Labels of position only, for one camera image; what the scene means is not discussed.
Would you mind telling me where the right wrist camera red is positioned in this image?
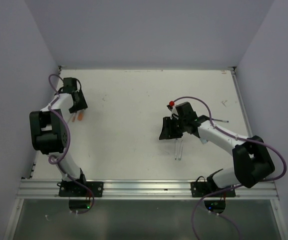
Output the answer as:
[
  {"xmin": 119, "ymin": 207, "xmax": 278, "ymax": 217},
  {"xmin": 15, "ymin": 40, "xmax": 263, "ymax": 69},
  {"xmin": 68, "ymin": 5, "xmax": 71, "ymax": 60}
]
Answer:
[{"xmin": 167, "ymin": 101, "xmax": 177, "ymax": 114}]

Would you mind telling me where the light blue pen cap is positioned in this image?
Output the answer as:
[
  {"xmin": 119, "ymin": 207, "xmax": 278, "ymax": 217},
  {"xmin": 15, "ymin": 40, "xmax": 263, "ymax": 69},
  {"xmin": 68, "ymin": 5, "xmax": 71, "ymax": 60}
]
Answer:
[{"xmin": 200, "ymin": 138, "xmax": 208, "ymax": 144}]

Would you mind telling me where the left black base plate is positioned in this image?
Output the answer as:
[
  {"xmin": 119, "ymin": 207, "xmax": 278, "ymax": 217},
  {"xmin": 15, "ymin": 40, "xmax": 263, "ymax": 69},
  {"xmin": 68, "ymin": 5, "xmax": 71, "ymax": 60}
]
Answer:
[{"xmin": 57, "ymin": 181, "xmax": 104, "ymax": 198}]

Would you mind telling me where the green white pen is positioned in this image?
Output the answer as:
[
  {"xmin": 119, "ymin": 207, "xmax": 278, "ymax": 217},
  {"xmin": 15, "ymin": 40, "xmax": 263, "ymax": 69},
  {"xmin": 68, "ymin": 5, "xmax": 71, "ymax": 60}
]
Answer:
[{"xmin": 178, "ymin": 139, "xmax": 183, "ymax": 161}]

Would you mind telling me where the orange highlighter marker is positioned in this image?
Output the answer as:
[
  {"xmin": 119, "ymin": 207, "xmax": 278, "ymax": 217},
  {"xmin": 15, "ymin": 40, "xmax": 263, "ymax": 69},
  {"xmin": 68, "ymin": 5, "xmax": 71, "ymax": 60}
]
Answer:
[{"xmin": 77, "ymin": 111, "xmax": 84, "ymax": 121}]

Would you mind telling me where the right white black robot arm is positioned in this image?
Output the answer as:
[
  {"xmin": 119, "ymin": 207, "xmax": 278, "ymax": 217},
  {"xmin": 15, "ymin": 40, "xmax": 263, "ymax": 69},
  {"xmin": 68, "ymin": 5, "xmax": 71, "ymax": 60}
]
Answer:
[{"xmin": 159, "ymin": 101, "xmax": 275, "ymax": 196}]

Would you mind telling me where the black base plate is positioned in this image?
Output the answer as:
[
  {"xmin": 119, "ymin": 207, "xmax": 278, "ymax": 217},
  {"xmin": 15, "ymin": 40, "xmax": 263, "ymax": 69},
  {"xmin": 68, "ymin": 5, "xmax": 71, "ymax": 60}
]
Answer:
[
  {"xmin": 57, "ymin": 181, "xmax": 104, "ymax": 198},
  {"xmin": 190, "ymin": 176, "xmax": 236, "ymax": 198}
]

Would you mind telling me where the aluminium rail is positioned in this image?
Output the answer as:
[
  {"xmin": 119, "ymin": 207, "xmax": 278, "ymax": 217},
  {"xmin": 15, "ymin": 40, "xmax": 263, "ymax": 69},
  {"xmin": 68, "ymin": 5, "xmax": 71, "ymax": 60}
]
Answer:
[{"xmin": 16, "ymin": 179, "xmax": 279, "ymax": 200}]

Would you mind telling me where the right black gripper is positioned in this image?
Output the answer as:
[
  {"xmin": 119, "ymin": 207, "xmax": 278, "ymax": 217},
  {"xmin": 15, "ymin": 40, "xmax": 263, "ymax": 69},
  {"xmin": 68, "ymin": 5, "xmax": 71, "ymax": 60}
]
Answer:
[{"xmin": 159, "ymin": 115, "xmax": 187, "ymax": 139}]

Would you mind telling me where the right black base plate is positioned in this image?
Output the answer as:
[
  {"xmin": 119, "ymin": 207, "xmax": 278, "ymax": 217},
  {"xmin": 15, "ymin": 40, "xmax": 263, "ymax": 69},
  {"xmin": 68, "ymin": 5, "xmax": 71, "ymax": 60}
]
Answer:
[{"xmin": 190, "ymin": 176, "xmax": 236, "ymax": 198}]

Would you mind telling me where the blue ballpoint pen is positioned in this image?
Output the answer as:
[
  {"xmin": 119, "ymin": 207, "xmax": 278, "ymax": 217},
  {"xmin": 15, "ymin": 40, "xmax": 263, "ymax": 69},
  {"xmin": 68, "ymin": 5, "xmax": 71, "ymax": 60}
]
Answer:
[{"xmin": 212, "ymin": 118, "xmax": 229, "ymax": 123}]

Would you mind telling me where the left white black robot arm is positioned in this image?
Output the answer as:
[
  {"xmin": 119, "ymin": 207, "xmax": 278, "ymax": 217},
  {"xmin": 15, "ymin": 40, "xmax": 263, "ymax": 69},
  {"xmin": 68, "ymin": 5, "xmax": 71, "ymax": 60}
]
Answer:
[{"xmin": 29, "ymin": 77, "xmax": 88, "ymax": 197}]

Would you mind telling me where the purple capped white pen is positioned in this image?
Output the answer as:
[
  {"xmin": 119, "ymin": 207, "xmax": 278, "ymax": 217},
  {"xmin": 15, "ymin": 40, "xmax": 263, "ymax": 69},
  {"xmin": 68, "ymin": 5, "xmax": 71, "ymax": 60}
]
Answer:
[{"xmin": 175, "ymin": 139, "xmax": 179, "ymax": 160}]

